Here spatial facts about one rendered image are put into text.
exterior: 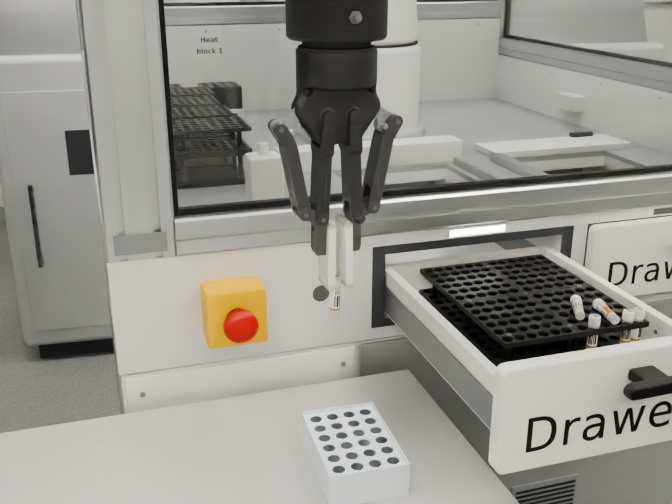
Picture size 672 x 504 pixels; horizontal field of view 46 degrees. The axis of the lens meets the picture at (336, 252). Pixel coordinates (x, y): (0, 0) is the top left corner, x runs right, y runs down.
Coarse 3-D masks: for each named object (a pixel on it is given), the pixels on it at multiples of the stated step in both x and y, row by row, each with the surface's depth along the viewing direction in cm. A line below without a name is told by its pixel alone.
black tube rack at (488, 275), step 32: (544, 256) 106; (448, 288) 96; (480, 288) 96; (512, 288) 96; (544, 288) 96; (576, 288) 96; (448, 320) 95; (480, 320) 87; (512, 320) 88; (544, 320) 87; (576, 320) 87; (512, 352) 86; (544, 352) 86
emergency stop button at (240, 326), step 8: (232, 312) 91; (240, 312) 90; (248, 312) 91; (232, 320) 90; (240, 320) 90; (248, 320) 91; (256, 320) 91; (224, 328) 91; (232, 328) 90; (240, 328) 91; (248, 328) 91; (256, 328) 91; (232, 336) 91; (240, 336) 91; (248, 336) 91
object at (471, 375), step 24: (408, 264) 105; (432, 264) 106; (576, 264) 105; (408, 288) 97; (600, 288) 99; (408, 312) 96; (432, 312) 91; (648, 312) 91; (408, 336) 97; (432, 336) 90; (456, 336) 85; (648, 336) 91; (432, 360) 90; (456, 360) 84; (480, 360) 80; (456, 384) 85; (480, 384) 79; (480, 408) 80
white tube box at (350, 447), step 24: (336, 408) 89; (360, 408) 90; (312, 432) 85; (336, 432) 85; (360, 432) 86; (384, 432) 85; (312, 456) 85; (336, 456) 82; (360, 456) 81; (384, 456) 81; (336, 480) 78; (360, 480) 79; (384, 480) 79; (408, 480) 80
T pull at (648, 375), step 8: (632, 368) 75; (640, 368) 75; (648, 368) 75; (656, 368) 75; (632, 376) 74; (640, 376) 73; (648, 376) 73; (656, 376) 73; (664, 376) 73; (632, 384) 72; (640, 384) 72; (648, 384) 72; (656, 384) 72; (664, 384) 72; (624, 392) 72; (632, 392) 71; (640, 392) 71; (648, 392) 72; (656, 392) 72; (664, 392) 72
